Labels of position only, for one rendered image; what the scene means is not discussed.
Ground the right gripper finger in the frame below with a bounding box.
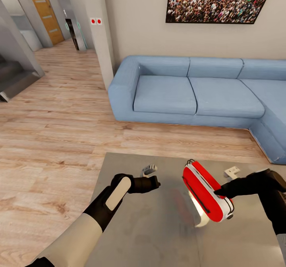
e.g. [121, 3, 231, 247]
[214, 189, 225, 196]

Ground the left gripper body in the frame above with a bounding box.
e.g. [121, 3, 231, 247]
[139, 176, 160, 193]

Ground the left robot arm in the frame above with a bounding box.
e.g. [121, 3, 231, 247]
[25, 165, 160, 267]

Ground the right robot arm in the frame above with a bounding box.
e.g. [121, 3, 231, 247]
[214, 166, 286, 265]

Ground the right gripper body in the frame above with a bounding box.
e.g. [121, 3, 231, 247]
[221, 178, 250, 199]

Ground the radio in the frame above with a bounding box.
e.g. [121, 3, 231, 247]
[182, 161, 234, 222]

